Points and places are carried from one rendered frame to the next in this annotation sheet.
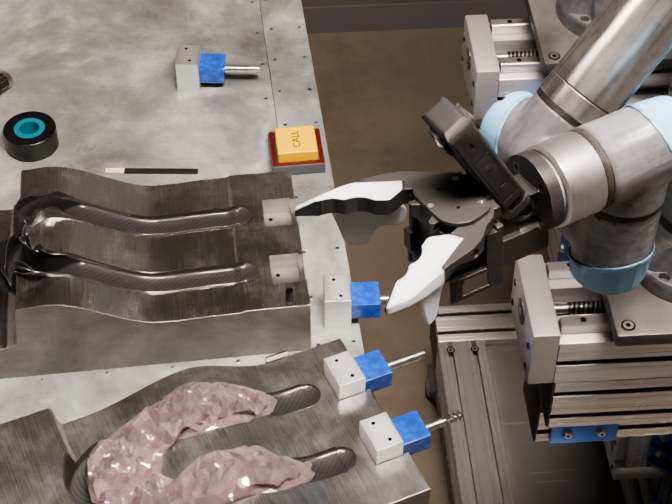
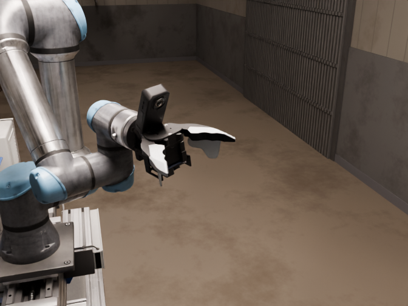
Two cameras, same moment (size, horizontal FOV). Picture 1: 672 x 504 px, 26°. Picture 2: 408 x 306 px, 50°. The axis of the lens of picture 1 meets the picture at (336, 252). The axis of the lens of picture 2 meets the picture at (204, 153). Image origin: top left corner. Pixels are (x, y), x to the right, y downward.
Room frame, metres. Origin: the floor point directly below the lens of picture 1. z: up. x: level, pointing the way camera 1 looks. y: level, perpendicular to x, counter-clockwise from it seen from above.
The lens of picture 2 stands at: (0.95, 0.66, 1.74)
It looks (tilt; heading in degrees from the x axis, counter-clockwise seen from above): 23 degrees down; 258
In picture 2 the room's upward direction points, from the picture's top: straight up
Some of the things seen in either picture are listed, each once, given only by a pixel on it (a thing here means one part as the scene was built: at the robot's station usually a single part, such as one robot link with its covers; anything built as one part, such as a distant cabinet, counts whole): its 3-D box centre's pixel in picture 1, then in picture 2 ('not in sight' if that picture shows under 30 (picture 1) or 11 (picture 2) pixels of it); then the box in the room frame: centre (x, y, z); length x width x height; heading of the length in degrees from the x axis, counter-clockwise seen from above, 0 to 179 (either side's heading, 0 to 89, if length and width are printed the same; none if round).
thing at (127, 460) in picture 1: (193, 451); not in sight; (1.03, 0.17, 0.90); 0.26 x 0.18 x 0.08; 114
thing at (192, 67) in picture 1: (218, 68); not in sight; (1.83, 0.19, 0.83); 0.13 x 0.05 x 0.05; 89
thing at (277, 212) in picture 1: (280, 221); not in sight; (1.44, 0.08, 0.87); 0.05 x 0.05 x 0.04; 7
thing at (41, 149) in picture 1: (30, 136); not in sight; (1.68, 0.47, 0.82); 0.08 x 0.08 x 0.04
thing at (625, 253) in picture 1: (603, 220); (109, 166); (0.97, -0.25, 1.34); 0.11 x 0.08 x 0.11; 30
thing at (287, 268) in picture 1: (288, 277); not in sight; (1.33, 0.06, 0.87); 0.05 x 0.05 x 0.04; 7
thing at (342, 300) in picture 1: (372, 299); not in sight; (1.33, -0.05, 0.83); 0.13 x 0.05 x 0.05; 93
